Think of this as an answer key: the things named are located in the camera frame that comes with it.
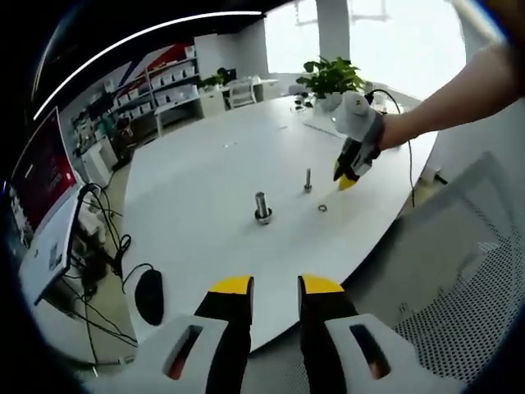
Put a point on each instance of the small threaded stud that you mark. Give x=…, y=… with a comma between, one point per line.
x=307, y=177

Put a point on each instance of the black bag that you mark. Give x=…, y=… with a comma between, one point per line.
x=226, y=74

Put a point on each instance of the large threaded stud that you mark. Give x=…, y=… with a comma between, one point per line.
x=261, y=201

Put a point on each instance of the grey mesh office chair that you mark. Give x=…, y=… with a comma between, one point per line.
x=471, y=246

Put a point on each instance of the white slatted chair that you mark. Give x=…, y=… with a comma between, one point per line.
x=242, y=92

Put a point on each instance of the large computer monitor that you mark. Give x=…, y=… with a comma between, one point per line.
x=41, y=172

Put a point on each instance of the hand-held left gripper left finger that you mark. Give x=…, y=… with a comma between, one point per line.
x=229, y=328

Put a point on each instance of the low white cabinet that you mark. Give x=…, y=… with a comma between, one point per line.
x=213, y=100

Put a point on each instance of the row of white storage boxes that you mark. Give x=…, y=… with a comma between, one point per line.
x=164, y=86

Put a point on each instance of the large black washer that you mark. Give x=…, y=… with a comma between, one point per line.
x=256, y=213
x=256, y=216

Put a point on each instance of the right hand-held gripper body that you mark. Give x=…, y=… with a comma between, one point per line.
x=357, y=119

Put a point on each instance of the black computer mouse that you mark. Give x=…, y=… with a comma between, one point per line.
x=149, y=297

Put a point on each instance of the metal storage shelf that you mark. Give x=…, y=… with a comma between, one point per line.
x=156, y=82

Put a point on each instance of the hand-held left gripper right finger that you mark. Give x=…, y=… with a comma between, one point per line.
x=328, y=336

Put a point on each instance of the small bushy green plant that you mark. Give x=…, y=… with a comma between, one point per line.
x=213, y=81

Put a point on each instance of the small black washer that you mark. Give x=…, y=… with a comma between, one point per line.
x=319, y=208

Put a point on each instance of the white side table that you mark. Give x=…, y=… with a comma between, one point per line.
x=180, y=104

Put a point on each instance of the tall white cabinet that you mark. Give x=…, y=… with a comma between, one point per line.
x=98, y=162

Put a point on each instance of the large green potted plant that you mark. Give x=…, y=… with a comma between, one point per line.
x=332, y=76

